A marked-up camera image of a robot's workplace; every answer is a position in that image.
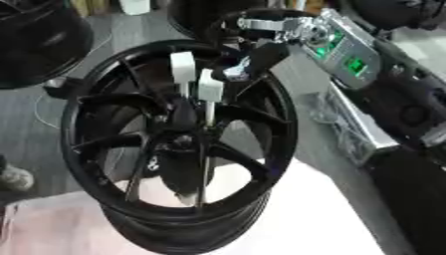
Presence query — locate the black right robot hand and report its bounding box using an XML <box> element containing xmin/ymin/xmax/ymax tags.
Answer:
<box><xmin>205</xmin><ymin>7</ymin><xmax>320</xmax><ymax>83</ymax></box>

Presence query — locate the white pin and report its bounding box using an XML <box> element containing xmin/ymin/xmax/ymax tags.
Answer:
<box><xmin>196</xmin><ymin>68</ymin><xmax>227</xmax><ymax>128</ymax></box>
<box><xmin>168</xmin><ymin>51</ymin><xmax>199</xmax><ymax>98</ymax></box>

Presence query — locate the black spoked wheel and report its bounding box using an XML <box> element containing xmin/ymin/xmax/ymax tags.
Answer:
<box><xmin>59</xmin><ymin>39</ymin><xmax>302</xmax><ymax>255</ymax></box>

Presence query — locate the black round tyre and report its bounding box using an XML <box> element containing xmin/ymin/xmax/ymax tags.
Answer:
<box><xmin>165</xmin><ymin>0</ymin><xmax>276</xmax><ymax>42</ymax></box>
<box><xmin>0</xmin><ymin>0</ymin><xmax>97</xmax><ymax>90</ymax></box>
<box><xmin>346</xmin><ymin>0</ymin><xmax>446</xmax><ymax>32</ymax></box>

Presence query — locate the white container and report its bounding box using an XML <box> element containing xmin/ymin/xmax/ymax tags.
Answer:
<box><xmin>116</xmin><ymin>0</ymin><xmax>153</xmax><ymax>16</ymax></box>

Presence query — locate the grey shoe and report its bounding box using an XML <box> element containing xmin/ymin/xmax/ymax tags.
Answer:
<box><xmin>0</xmin><ymin>154</ymin><xmax>37</xmax><ymax>193</ymax></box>

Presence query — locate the thin white cable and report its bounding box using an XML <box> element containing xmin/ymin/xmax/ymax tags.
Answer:
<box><xmin>31</xmin><ymin>32</ymin><xmax>113</xmax><ymax>130</ymax></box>

